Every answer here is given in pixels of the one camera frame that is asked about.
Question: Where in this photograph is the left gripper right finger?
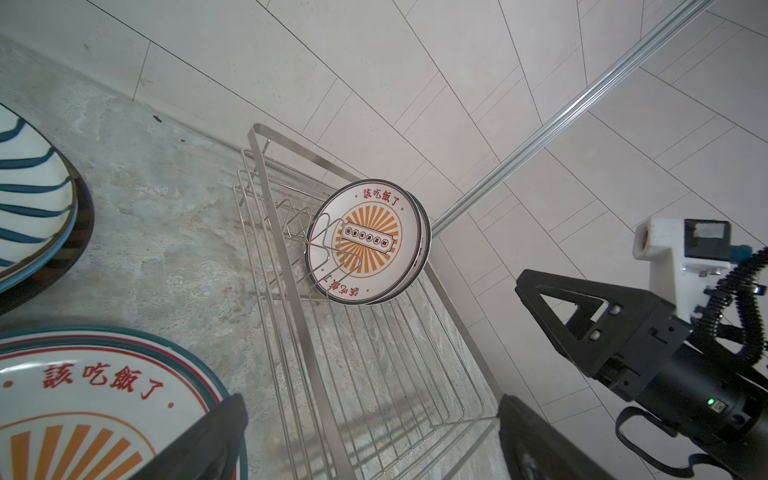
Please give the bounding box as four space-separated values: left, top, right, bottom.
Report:
497 394 613 480

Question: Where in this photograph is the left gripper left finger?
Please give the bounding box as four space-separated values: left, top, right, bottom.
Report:
132 394 248 480

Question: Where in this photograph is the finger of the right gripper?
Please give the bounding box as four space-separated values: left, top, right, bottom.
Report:
515 269 692 378

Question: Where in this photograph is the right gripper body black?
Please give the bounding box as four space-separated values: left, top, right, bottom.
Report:
595 345 767 479

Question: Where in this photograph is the orange sunburst plate front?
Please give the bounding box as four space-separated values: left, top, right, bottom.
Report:
1 326 229 479

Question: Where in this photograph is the black white striped plate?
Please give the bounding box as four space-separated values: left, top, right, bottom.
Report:
1 106 78 291

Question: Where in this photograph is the dark rimmed cream plate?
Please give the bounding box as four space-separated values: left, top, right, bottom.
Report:
1 157 95 315

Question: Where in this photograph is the right corner aluminium profile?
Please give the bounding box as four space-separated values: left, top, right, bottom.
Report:
432 0 714 237

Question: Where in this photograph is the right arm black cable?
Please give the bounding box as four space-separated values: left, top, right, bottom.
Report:
689 247 768 367

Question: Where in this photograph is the metal wire dish rack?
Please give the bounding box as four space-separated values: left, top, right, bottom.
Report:
233 123 506 479

